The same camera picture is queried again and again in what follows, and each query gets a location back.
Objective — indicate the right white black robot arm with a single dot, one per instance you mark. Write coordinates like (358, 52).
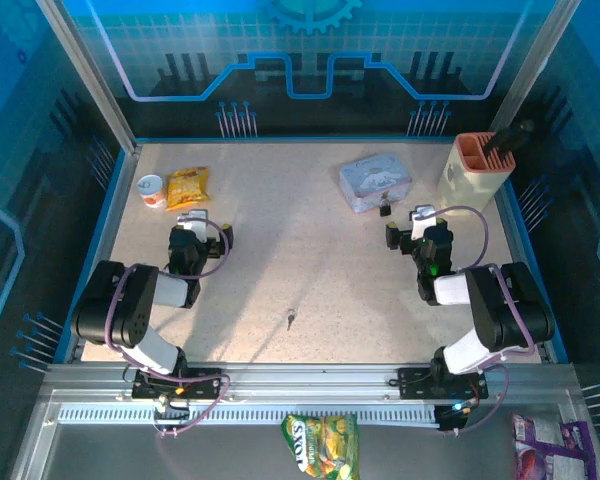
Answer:
(455, 291)

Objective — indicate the beige knife block orange top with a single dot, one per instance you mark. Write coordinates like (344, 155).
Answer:
(467, 187)

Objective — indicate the white orange cup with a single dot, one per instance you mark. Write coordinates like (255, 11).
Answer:
(151, 192)

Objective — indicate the green yellow snack bag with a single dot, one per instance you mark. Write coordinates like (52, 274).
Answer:
(325, 447)

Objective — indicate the purple snack bag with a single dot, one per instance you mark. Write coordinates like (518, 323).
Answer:
(550, 450)

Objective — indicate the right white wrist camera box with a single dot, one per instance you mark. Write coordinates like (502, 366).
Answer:
(420, 225)

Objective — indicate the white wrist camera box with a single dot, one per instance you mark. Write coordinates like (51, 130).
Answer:
(420, 225)
(197, 227)

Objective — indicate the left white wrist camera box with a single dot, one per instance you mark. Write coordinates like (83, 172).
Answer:
(197, 227)

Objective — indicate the aluminium side rail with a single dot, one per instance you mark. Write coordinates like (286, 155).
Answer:
(105, 240)
(525, 250)

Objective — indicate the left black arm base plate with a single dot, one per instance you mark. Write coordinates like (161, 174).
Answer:
(205, 385)

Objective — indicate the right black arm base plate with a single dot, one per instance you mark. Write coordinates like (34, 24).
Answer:
(415, 382)

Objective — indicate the aluminium mounting rail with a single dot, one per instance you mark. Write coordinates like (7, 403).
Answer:
(305, 380)

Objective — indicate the aluminium frame post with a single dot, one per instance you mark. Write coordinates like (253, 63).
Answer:
(87, 75)
(535, 65)

